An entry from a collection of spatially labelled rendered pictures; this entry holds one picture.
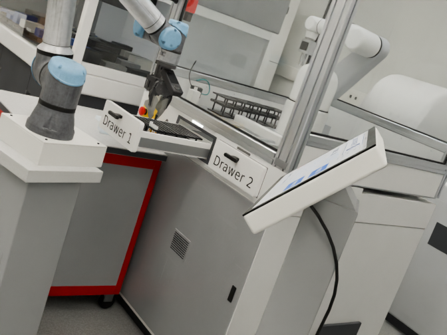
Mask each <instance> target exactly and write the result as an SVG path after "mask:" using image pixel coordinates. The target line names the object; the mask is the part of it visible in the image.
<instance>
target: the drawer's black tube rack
mask: <svg viewBox="0 0 447 335"><path fill-rule="evenodd" d="M139 118H141V119H143V120H144V121H145V122H147V123H150V121H152V122H153V124H155V125H156V126H157V127H158V130H159V132H156V133H157V134H162V135H166V136H173V137H177V138H183V139H187V140H190V139H189V138H193V139H195V141H197V140H203V139H202V138H200V137H199V136H197V135H195V134H194V133H193V132H191V131H189V130H188V129H186V128H185V127H183V126H181V125H179V124H173V123H169V122H163V121H160V120H154V119H151V120H150V119H149V118H144V117H140V116H139ZM143 131H145V132H147V131H148V127H147V126H146V125H144V129H143Z"/></svg>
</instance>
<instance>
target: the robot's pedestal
mask: <svg viewBox="0 0 447 335"><path fill-rule="evenodd" d="M102 174H103V171H101V170H99V169H98V168H96V167H76V166H38V165H37V164H35V163H34V162H32V161H31V160H29V159H28V158H26V157H25V156H24V155H22V154H21V153H19V152H18V151H17V150H15V149H13V148H12V147H11V146H9V145H8V144H6V143H5V142H4V141H2V140H0V335H37V331H38V329H39V324H40V322H41V318H42V315H43V311H44V308H45V305H46V301H47V297H48V295H49V291H50V288H51V284H52V281H53V277H54V274H55V270H56V267H57V263H58V261H59V257H60V254H61V250H62V247H63V243H64V240H65V236H66V234H67V229H68V227H69V223H70V220H71V216H72V213H73V209H74V206H75V202H76V198H77V195H78V191H79V189H80V185H81V183H100V181H101V178H102Z"/></svg>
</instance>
